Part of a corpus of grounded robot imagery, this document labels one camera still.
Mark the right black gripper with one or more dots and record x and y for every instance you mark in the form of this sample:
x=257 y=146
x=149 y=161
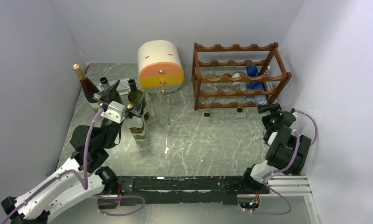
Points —
x=273 y=108

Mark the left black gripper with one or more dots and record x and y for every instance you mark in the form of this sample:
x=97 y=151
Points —
x=106 y=94

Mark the dark wine bottle white label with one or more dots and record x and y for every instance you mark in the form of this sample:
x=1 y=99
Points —
x=135 y=95

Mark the dark green labelled wine bottle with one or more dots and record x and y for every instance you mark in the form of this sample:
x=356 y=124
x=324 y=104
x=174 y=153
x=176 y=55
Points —
x=105 y=85

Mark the dark gold-capped wine bottle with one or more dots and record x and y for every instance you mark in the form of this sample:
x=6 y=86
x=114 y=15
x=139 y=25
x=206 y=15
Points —
x=88 y=88

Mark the clear glass bottle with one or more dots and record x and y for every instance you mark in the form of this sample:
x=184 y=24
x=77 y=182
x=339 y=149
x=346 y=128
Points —
x=161 y=108

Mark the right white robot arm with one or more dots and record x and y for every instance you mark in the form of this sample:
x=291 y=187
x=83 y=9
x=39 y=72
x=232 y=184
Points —
x=287 y=151

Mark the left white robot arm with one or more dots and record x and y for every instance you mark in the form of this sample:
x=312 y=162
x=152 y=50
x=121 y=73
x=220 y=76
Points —
x=83 y=174

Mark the brown wooden wine rack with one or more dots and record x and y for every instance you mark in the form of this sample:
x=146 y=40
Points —
x=198 y=79

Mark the clear plastic ruler package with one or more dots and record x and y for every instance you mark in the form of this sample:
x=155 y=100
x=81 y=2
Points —
x=123 y=88

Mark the white round drawer cabinet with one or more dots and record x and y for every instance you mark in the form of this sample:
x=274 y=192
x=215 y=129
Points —
x=159 y=67

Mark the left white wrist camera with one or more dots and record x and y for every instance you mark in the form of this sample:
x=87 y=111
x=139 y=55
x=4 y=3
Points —
x=115 y=112

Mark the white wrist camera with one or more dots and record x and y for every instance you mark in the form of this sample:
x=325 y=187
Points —
x=294 y=112
x=115 y=112

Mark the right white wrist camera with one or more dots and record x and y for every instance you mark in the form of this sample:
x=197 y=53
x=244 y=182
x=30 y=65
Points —
x=294 y=112

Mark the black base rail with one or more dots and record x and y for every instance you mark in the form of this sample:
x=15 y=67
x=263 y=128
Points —
x=186 y=189

